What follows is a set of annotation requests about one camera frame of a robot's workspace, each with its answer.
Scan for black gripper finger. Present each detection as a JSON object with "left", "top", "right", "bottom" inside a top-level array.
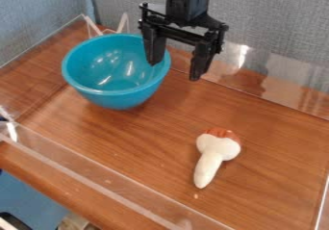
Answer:
[
  {"left": 189, "top": 42, "right": 214, "bottom": 81},
  {"left": 142, "top": 27, "right": 166, "bottom": 65}
]

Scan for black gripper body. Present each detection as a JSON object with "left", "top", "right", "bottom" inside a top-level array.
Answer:
[{"left": 139, "top": 2, "right": 229, "bottom": 54}]

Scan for white mushroom with red cap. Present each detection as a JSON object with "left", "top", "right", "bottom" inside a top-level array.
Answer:
[{"left": 193, "top": 127, "right": 242, "bottom": 189}]

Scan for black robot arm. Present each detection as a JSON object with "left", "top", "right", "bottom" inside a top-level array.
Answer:
[{"left": 139, "top": 0, "right": 229, "bottom": 81}]

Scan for blue plastic bowl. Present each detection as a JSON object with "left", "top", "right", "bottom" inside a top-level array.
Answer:
[{"left": 62, "top": 34, "right": 171, "bottom": 110}]

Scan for clear acrylic barrier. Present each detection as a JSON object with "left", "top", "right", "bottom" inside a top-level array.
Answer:
[{"left": 0, "top": 16, "right": 329, "bottom": 230}]

